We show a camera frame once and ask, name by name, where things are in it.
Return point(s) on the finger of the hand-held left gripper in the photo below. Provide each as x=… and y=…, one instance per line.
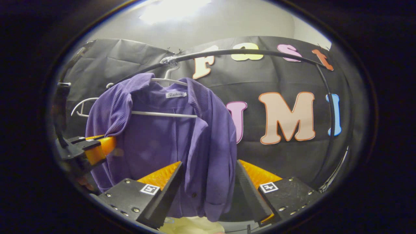
x=87, y=139
x=97, y=151

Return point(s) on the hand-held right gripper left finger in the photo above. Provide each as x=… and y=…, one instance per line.
x=167, y=198

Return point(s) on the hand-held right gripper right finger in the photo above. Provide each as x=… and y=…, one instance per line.
x=248, y=195

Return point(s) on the cream laundry hamper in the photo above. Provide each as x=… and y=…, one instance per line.
x=191, y=226

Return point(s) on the purple ribbed shirt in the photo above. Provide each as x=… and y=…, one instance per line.
x=156, y=146

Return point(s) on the white plastic hanger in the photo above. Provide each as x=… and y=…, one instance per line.
x=79, y=107
x=162, y=114

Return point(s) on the black clothes rack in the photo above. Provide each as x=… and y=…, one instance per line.
x=208, y=54

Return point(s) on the black backdrop cloth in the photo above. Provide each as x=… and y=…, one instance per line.
x=276, y=74

